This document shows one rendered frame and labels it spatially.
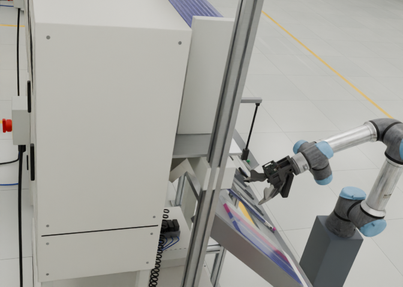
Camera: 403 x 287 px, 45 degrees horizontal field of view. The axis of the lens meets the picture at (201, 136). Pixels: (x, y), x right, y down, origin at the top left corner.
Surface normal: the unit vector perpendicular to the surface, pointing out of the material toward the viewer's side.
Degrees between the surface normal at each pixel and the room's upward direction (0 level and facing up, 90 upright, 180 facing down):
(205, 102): 90
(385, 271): 0
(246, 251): 90
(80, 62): 90
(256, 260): 90
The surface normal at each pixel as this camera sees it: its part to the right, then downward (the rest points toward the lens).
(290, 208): 0.16, -0.85
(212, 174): 0.30, 0.53
